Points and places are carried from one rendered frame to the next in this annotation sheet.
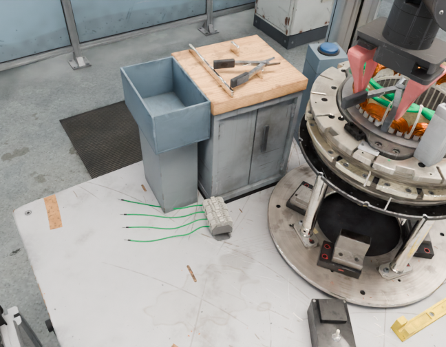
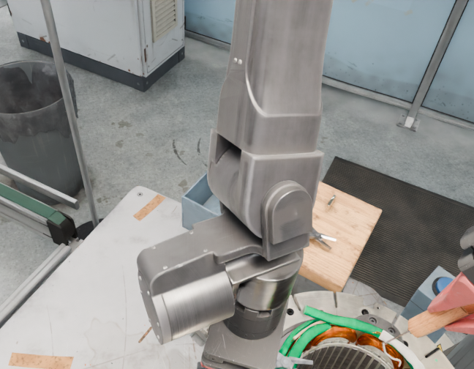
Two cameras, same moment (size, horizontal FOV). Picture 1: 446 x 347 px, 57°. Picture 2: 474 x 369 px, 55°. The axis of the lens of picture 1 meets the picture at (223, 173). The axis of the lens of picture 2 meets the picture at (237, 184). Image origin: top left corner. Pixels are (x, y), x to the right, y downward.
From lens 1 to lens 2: 52 cm
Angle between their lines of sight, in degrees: 39
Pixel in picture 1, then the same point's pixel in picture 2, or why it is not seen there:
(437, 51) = (241, 348)
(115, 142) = not seen: hidden behind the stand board
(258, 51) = (350, 224)
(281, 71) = (333, 258)
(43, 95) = (349, 128)
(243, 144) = not seen: hidden behind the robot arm
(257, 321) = not seen: outside the picture
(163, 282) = (125, 318)
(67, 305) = (75, 266)
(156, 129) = (183, 208)
